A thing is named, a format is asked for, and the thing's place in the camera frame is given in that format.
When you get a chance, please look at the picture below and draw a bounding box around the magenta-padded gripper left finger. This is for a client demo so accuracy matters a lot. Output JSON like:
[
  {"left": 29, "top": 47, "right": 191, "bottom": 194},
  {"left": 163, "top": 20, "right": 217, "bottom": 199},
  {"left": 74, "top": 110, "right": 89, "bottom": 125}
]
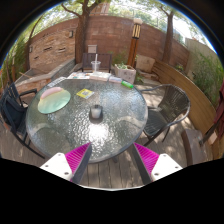
[{"left": 39, "top": 142, "right": 93, "bottom": 185}]

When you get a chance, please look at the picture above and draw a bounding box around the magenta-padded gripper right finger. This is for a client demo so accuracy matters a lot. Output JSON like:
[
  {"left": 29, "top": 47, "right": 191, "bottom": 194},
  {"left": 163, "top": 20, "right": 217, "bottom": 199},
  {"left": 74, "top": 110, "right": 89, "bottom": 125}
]
[{"left": 131, "top": 142, "right": 184, "bottom": 186}]

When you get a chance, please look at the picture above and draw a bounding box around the grey computer mouse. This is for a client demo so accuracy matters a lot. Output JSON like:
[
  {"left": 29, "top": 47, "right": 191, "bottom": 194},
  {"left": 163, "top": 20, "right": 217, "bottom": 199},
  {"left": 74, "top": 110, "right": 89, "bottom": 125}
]
[{"left": 89, "top": 104, "right": 104, "bottom": 122}]

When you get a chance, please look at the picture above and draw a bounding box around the round green mouse pad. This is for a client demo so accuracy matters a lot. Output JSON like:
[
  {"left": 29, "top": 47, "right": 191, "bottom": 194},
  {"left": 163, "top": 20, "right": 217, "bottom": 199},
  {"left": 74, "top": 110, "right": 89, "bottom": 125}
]
[{"left": 37, "top": 86, "right": 72, "bottom": 115}]

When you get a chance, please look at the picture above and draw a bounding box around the brown wicker chair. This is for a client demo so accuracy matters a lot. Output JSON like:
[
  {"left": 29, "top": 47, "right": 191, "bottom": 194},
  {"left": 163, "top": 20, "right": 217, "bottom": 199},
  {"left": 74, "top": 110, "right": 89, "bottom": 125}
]
[{"left": 139, "top": 83, "right": 192, "bottom": 147}]

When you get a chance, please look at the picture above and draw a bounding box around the black slatted chair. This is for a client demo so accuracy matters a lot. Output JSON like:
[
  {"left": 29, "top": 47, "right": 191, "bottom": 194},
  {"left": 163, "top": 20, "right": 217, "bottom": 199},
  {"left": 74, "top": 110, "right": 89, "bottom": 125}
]
[{"left": 0, "top": 82, "right": 46, "bottom": 160}]

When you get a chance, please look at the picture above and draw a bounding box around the curved wooden bench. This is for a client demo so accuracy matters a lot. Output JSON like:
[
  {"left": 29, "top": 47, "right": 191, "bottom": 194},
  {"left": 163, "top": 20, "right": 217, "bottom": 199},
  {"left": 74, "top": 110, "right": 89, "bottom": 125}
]
[{"left": 151, "top": 59, "right": 224, "bottom": 161}]

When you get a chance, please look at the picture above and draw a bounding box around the yellow printed card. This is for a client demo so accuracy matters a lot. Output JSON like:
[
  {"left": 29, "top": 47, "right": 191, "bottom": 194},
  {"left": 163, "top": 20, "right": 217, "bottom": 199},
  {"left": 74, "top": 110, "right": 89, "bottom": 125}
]
[{"left": 76, "top": 88, "right": 96, "bottom": 100}]

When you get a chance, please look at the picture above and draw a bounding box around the stone raised garden bed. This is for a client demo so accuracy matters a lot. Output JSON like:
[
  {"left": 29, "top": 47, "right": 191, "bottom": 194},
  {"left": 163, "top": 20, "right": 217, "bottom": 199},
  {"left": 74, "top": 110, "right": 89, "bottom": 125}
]
[{"left": 14, "top": 58, "right": 77, "bottom": 94}]

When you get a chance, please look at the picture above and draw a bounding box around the green tube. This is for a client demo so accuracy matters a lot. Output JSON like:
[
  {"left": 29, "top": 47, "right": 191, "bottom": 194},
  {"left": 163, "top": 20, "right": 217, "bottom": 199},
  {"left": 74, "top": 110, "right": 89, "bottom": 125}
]
[{"left": 120, "top": 80, "right": 135, "bottom": 90}]

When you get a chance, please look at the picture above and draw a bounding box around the thick white book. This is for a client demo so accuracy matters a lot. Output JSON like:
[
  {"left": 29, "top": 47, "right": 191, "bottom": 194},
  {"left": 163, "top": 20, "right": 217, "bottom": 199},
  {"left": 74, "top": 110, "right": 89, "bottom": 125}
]
[{"left": 89, "top": 71, "right": 112, "bottom": 83}]

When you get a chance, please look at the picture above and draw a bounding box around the white planter box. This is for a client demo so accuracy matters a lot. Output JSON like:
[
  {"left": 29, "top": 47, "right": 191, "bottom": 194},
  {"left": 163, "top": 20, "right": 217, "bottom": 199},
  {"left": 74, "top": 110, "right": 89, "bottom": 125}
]
[{"left": 113, "top": 63, "right": 137, "bottom": 85}]

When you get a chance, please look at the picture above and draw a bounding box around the small pale booklet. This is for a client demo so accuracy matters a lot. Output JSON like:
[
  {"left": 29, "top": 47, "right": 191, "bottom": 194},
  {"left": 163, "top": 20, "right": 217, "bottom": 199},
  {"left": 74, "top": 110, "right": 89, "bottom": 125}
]
[{"left": 108, "top": 75, "right": 124, "bottom": 84}]

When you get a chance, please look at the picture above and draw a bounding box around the beige stone block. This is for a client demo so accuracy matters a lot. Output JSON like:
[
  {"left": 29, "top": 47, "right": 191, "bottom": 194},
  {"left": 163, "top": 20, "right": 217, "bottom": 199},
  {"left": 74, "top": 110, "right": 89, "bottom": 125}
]
[{"left": 135, "top": 54, "right": 156, "bottom": 73}]

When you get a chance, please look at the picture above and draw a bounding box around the clear plastic cup with straw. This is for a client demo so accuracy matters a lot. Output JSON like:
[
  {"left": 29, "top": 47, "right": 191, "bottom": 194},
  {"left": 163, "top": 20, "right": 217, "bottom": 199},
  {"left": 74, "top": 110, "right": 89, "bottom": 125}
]
[{"left": 90, "top": 53, "right": 102, "bottom": 74}]

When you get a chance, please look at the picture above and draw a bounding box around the dark wooden chair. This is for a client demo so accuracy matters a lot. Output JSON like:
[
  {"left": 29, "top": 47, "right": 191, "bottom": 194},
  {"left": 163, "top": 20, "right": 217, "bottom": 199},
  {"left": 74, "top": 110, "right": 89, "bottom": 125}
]
[{"left": 80, "top": 52, "right": 113, "bottom": 74}]

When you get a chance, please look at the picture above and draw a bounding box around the thin leaning tree trunk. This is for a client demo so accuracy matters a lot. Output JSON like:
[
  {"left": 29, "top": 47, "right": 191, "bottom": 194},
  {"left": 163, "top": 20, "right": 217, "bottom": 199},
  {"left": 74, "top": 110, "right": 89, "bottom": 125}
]
[{"left": 25, "top": 14, "right": 44, "bottom": 73}]

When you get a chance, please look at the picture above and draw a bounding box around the slim dark tree trunk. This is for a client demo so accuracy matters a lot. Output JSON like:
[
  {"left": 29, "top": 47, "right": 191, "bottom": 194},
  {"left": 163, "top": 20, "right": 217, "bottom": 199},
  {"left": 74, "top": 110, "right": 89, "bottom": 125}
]
[{"left": 156, "top": 3, "right": 181, "bottom": 64}]

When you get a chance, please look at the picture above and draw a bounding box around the thick forked tree trunk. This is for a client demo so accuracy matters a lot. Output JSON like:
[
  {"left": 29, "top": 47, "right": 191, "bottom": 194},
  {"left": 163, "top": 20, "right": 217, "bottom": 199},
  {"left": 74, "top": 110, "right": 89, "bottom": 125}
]
[{"left": 61, "top": 0, "right": 111, "bottom": 64}]

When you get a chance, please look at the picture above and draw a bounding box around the grey wall utility box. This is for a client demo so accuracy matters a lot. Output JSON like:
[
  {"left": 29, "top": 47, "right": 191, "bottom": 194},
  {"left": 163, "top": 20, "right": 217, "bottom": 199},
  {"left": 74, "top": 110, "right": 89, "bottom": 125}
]
[{"left": 87, "top": 44, "right": 98, "bottom": 54}]

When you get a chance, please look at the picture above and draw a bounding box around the wooden garden lamp post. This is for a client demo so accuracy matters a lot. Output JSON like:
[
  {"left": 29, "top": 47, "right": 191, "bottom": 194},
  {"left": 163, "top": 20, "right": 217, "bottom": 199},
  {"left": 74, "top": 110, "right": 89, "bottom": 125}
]
[{"left": 126, "top": 18, "right": 144, "bottom": 69}]

